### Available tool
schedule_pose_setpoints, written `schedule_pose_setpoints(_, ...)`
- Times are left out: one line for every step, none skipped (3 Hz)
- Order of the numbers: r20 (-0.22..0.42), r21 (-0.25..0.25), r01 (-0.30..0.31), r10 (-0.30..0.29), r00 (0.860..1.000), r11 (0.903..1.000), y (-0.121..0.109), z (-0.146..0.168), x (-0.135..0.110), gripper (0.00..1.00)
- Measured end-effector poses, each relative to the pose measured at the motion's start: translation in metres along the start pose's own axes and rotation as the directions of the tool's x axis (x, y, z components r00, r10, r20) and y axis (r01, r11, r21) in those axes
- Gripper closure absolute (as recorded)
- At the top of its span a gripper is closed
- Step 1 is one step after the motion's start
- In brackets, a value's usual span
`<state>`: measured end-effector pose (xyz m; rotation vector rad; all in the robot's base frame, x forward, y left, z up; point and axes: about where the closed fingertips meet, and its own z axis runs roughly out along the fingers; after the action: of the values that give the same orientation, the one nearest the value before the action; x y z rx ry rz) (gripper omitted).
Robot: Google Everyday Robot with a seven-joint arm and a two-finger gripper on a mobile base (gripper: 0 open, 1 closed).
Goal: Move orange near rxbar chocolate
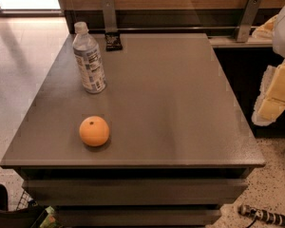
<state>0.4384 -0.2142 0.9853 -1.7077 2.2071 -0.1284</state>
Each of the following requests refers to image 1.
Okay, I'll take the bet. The orange fruit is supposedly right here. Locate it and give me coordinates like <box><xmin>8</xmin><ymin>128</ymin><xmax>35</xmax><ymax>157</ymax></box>
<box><xmin>79</xmin><ymin>116</ymin><xmax>110</xmax><ymax>147</ymax></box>

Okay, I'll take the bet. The black white striped tool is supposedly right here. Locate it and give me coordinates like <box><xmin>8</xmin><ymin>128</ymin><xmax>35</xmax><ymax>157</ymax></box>
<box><xmin>237</xmin><ymin>204</ymin><xmax>285</xmax><ymax>228</ymax></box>

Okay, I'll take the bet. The right metal bracket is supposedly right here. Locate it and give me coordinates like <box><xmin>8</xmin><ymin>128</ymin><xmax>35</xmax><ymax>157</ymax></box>
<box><xmin>235</xmin><ymin>0</ymin><xmax>262</xmax><ymax>43</ymax></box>

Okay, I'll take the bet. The black wire basket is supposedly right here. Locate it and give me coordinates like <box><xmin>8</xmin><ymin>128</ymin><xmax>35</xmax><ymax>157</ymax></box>
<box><xmin>0</xmin><ymin>180</ymin><xmax>46</xmax><ymax>228</ymax></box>

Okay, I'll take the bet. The green snack package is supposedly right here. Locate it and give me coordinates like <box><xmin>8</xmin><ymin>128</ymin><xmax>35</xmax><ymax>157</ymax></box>
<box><xmin>30</xmin><ymin>206</ymin><xmax>64</xmax><ymax>228</ymax></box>

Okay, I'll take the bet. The metal bracket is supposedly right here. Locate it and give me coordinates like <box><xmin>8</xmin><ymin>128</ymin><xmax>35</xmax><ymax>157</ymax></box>
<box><xmin>235</xmin><ymin>0</ymin><xmax>262</xmax><ymax>43</ymax></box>
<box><xmin>101</xmin><ymin>0</ymin><xmax>118</xmax><ymax>32</ymax></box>

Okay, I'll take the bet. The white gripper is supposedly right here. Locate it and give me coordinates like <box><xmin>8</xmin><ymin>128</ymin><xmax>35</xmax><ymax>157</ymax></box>
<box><xmin>252</xmin><ymin>6</ymin><xmax>285</xmax><ymax>126</ymax></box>

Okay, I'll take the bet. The grey drawer cabinet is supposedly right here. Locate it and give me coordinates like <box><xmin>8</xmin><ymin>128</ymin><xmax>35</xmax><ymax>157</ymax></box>
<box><xmin>1</xmin><ymin>34</ymin><xmax>265</xmax><ymax>227</ymax></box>

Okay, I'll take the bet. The left metal bracket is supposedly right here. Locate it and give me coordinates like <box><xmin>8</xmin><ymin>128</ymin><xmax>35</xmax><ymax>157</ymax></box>
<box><xmin>101</xmin><ymin>0</ymin><xmax>118</xmax><ymax>32</ymax></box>

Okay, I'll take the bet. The clear plastic water bottle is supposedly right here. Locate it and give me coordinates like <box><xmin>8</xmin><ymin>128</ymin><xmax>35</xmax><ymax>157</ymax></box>
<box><xmin>72</xmin><ymin>22</ymin><xmax>106</xmax><ymax>94</ymax></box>

